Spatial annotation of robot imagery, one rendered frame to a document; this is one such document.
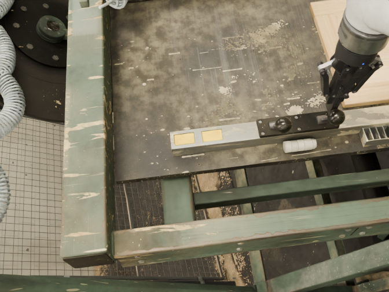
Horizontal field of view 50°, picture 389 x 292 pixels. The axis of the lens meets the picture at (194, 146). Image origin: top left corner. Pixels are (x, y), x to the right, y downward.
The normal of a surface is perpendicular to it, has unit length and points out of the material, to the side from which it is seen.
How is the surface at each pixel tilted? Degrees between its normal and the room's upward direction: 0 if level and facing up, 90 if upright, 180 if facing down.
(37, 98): 90
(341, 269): 0
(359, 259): 0
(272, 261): 0
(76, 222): 54
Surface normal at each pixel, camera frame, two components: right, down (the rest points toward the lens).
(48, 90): 0.54, -0.45
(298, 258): -0.83, -0.17
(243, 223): -0.04, -0.47
